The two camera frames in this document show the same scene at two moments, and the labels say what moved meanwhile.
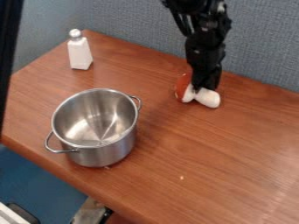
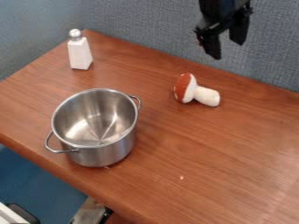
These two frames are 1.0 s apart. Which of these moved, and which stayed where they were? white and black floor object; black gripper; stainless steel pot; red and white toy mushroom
Moved: black gripper
Stayed: stainless steel pot; white and black floor object; red and white toy mushroom
